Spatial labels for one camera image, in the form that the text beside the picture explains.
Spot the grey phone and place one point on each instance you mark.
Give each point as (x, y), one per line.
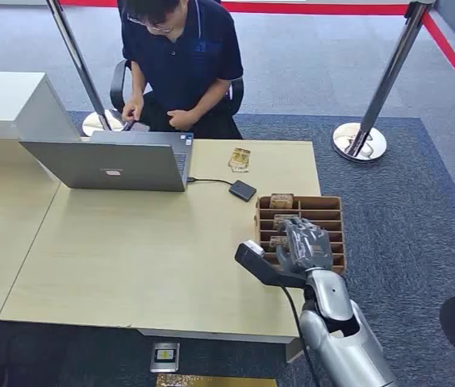
(139, 127)

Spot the wooden slotted card organizer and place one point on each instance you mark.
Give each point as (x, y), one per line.
(320, 213)

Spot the silver floor socket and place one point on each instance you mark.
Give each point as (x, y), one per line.
(165, 357)

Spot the person's glasses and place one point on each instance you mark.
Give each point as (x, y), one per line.
(151, 25)

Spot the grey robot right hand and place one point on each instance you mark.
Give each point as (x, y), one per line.
(308, 248)

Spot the red barrier belt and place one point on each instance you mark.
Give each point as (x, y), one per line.
(312, 8)
(453, 59)

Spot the person's left forearm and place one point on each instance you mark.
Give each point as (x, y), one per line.
(209, 101)

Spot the person's left hand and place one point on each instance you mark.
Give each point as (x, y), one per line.
(181, 120)

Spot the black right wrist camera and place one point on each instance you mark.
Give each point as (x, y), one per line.
(253, 259)

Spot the black office chair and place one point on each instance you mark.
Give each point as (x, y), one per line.
(116, 85)

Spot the grey laptop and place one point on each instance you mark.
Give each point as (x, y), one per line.
(110, 165)

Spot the black external drive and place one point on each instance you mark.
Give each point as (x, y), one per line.
(243, 190)

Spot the white cabinet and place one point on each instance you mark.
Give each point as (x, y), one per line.
(1, 101)

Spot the chrome stanchion post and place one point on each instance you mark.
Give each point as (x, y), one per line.
(389, 69)
(78, 59)

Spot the person's right forearm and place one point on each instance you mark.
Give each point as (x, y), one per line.
(138, 85)

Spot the yellow textured board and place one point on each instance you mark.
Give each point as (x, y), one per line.
(211, 381)

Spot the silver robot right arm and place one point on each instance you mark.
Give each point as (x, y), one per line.
(344, 342)

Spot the person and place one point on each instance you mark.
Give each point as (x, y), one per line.
(183, 64)

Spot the yellow printed card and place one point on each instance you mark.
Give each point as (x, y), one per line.
(276, 241)
(281, 219)
(239, 159)
(281, 201)

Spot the person's right hand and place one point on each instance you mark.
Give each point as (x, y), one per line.
(133, 108)

